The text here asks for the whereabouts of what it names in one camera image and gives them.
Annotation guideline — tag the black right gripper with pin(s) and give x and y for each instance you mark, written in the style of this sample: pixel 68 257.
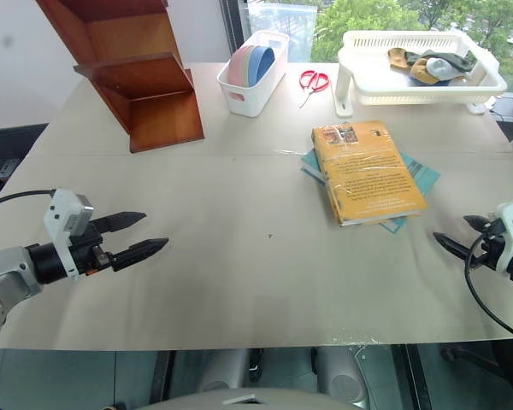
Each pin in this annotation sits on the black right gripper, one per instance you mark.
pixel 492 247

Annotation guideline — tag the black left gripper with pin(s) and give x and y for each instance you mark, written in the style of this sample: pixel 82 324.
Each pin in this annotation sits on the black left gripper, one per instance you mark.
pixel 87 252

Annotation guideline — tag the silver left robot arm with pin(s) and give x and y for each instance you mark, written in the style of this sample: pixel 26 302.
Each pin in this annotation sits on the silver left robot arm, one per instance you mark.
pixel 8 269

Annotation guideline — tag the teal book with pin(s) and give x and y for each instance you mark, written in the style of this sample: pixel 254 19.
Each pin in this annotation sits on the teal book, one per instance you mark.
pixel 421 175

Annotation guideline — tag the yellow book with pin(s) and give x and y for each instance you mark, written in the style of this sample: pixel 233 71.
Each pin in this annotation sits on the yellow book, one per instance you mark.
pixel 367 175

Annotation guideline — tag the wooden shelf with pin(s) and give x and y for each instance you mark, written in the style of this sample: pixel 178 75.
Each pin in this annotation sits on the wooden shelf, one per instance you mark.
pixel 154 115

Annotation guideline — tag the beige paper table cover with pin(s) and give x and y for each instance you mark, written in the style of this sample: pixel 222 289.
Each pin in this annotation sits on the beige paper table cover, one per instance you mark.
pixel 239 277
pixel 256 134

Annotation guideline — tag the black office chair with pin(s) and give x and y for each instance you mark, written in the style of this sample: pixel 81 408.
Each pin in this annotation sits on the black office chair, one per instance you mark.
pixel 8 141

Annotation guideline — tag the silver rounded shape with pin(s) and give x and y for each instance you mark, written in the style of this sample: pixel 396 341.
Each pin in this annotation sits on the silver rounded shape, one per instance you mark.
pixel 342 376
pixel 222 369

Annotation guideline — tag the light grey sock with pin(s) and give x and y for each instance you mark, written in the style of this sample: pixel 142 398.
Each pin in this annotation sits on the light grey sock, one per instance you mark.
pixel 442 68

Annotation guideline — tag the mustard yellow sock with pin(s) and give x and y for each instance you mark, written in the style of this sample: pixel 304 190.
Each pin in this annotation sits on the mustard yellow sock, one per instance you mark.
pixel 421 72

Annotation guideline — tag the dark green sock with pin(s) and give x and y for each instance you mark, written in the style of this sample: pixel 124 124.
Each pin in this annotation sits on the dark green sock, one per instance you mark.
pixel 461 62

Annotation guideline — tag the white plastic dish rack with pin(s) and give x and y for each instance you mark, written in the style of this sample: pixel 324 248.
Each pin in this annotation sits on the white plastic dish rack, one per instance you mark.
pixel 376 83

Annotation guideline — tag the white plastic storage bin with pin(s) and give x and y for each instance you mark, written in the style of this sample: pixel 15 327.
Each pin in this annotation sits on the white plastic storage bin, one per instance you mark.
pixel 250 96

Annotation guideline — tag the tan sock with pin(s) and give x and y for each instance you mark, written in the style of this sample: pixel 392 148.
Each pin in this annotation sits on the tan sock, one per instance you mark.
pixel 397 59

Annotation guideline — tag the pink plate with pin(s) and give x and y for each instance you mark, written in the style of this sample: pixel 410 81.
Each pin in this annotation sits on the pink plate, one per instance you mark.
pixel 238 68

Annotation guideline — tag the red scissors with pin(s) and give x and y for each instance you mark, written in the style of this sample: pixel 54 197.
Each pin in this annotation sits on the red scissors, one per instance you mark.
pixel 313 81

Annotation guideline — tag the blue plate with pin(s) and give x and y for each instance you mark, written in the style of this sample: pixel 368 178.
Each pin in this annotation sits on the blue plate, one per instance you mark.
pixel 265 62

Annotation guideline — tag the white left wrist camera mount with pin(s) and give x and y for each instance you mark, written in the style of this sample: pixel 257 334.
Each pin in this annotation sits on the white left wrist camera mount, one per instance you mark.
pixel 62 213

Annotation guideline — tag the dark window frame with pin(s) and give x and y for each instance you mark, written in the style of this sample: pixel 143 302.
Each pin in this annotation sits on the dark window frame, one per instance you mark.
pixel 234 25

